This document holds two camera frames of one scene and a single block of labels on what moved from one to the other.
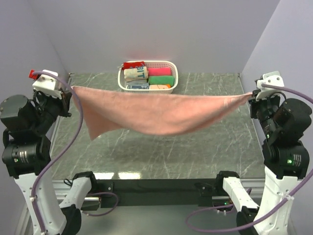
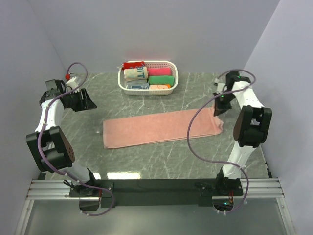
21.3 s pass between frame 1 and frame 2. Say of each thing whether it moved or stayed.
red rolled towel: stayed
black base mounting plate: stayed
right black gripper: moved
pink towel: moved
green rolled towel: stayed
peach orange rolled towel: stayed
